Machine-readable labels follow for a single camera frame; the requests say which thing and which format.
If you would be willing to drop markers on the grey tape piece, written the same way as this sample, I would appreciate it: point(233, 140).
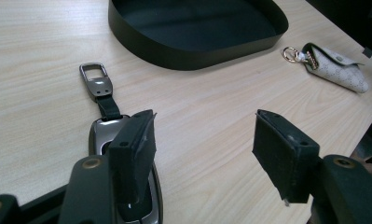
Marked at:
point(367, 51)

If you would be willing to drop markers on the black key rack with tray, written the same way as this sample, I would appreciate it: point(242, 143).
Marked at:
point(174, 57)

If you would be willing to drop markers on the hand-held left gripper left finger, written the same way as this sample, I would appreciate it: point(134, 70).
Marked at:
point(132, 155)

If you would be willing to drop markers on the white key pouch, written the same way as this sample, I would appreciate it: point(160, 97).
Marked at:
point(336, 70)

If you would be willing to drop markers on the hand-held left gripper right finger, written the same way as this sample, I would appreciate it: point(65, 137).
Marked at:
point(283, 155)

